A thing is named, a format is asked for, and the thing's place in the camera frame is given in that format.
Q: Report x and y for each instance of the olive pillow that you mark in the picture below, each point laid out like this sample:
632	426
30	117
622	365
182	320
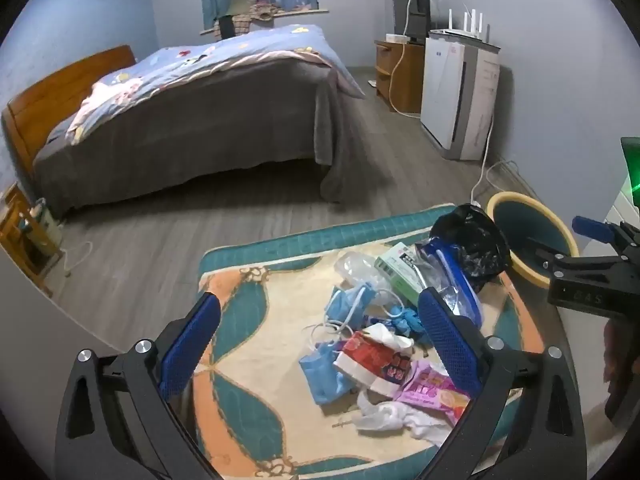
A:
242	1

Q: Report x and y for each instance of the wooden bed frame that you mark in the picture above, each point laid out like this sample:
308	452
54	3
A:
55	90

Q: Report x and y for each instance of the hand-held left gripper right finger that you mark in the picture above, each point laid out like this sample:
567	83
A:
450	345

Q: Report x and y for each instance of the white fluffy rug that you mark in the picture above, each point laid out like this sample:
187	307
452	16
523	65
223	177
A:
615	455

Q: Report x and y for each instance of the clear plastic bottle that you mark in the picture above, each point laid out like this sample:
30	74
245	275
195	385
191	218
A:
357	267

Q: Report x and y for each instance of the person's right hand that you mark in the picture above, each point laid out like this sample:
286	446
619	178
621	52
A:
612	355

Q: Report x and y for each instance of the bed with grey cover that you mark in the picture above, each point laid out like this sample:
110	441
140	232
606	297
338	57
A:
200	130

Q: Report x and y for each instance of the white router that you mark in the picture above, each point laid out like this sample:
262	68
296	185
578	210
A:
460	31

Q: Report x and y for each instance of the red white snack wrapper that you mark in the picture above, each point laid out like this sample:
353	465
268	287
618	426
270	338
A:
372	360

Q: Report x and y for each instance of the yellow-rimmed teal waste bin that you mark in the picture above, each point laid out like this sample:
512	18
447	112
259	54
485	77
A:
525	225

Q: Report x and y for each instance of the plaid clothes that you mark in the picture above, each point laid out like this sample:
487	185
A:
252	17

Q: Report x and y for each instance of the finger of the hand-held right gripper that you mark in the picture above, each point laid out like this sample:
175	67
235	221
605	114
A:
592	227
590	265

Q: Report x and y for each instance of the pink snack wrapper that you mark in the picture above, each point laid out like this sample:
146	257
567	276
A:
425	390

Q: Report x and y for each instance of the black flat monitor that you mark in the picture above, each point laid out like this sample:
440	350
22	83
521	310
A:
410	7

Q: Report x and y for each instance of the printed teal orange mat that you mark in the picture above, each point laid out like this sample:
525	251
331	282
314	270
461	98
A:
280	320

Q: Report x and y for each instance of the blue glove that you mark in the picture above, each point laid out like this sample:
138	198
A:
407	321

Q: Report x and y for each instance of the pale green white box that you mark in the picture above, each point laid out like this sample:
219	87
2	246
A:
400	270

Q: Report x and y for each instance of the wooden nightstand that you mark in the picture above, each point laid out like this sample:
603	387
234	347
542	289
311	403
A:
30	255

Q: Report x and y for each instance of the white tissue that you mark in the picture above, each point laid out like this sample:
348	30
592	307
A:
395	417

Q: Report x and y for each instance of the clear blue-edged pouch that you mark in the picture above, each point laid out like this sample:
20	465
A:
445	270

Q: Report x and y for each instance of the blue printed quilt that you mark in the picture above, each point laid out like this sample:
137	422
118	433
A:
235	47

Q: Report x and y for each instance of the white air purifier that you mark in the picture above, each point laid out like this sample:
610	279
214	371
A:
450	95

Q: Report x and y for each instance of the wooden cabinet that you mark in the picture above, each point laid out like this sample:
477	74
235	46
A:
407	75

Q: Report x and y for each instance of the blue face mask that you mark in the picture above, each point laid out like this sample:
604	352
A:
350	305
322	370

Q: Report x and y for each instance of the wooden window sill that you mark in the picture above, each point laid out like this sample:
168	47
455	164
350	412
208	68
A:
320	10

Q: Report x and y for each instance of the black plastic bag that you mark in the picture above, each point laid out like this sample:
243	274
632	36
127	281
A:
470	230

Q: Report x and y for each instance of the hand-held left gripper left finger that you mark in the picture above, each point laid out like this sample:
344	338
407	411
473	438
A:
192	341

